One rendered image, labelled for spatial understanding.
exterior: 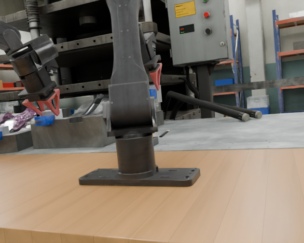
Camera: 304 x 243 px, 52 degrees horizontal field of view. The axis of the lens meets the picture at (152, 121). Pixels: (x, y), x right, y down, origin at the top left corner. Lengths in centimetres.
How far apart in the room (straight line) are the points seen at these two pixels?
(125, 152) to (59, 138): 52
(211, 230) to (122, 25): 38
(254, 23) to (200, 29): 560
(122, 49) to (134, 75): 5
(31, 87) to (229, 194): 69
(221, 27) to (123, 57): 117
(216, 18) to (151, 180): 129
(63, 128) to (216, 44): 97
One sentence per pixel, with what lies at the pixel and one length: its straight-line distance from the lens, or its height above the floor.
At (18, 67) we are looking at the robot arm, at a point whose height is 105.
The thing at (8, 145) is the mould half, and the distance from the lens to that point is 108.
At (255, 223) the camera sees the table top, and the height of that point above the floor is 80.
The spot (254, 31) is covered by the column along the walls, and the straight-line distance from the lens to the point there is 725.
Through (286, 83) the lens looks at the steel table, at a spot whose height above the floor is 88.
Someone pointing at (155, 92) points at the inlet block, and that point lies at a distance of 96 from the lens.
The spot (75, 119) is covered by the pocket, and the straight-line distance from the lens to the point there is 99.
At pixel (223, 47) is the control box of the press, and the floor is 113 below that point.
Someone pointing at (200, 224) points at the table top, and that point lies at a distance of 35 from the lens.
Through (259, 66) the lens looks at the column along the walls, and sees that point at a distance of 717.
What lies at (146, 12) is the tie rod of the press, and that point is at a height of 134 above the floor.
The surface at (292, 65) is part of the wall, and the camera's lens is 741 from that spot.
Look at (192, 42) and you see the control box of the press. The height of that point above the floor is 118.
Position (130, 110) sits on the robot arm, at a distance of 51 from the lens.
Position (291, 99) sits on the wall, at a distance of 742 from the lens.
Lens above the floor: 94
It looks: 5 degrees down
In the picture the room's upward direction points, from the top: 6 degrees counter-clockwise
